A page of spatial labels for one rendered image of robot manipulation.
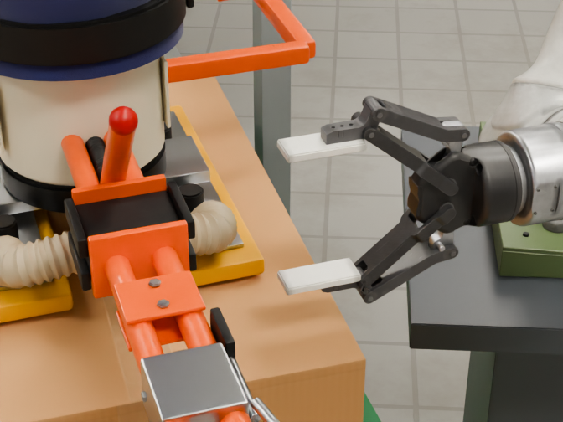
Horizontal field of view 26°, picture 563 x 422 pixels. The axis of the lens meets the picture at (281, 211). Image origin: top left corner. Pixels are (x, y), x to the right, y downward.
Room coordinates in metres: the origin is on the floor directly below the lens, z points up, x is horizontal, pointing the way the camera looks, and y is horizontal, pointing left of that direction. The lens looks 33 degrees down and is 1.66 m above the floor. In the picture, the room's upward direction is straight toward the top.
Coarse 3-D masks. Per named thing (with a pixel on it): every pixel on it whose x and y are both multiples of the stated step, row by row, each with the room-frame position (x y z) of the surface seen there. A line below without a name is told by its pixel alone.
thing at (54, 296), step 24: (0, 216) 1.01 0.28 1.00; (24, 216) 1.05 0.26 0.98; (48, 216) 1.06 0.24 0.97; (24, 240) 1.00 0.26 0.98; (0, 288) 0.93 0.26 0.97; (24, 288) 0.93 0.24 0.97; (48, 288) 0.93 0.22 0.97; (0, 312) 0.90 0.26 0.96; (24, 312) 0.91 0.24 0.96; (48, 312) 0.91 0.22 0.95
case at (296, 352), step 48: (192, 96) 1.37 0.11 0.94; (240, 144) 1.25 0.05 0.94; (240, 192) 1.14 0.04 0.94; (288, 240) 1.05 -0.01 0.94; (240, 288) 0.97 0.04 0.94; (0, 336) 0.89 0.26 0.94; (48, 336) 0.89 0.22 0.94; (96, 336) 0.89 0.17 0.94; (240, 336) 0.89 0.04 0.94; (288, 336) 0.89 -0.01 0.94; (336, 336) 0.89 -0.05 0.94; (0, 384) 0.82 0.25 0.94; (48, 384) 0.82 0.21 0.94; (96, 384) 0.82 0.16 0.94; (288, 384) 0.84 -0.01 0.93; (336, 384) 0.85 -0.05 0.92
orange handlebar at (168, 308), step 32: (256, 0) 1.36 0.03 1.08; (288, 32) 1.25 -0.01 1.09; (192, 64) 1.17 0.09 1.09; (224, 64) 1.18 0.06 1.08; (256, 64) 1.19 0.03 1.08; (288, 64) 1.20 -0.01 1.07; (160, 256) 0.81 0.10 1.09; (128, 288) 0.76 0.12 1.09; (160, 288) 0.76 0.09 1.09; (192, 288) 0.76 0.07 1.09; (128, 320) 0.72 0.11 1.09; (160, 320) 0.76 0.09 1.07; (192, 320) 0.73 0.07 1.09; (160, 352) 0.69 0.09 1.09
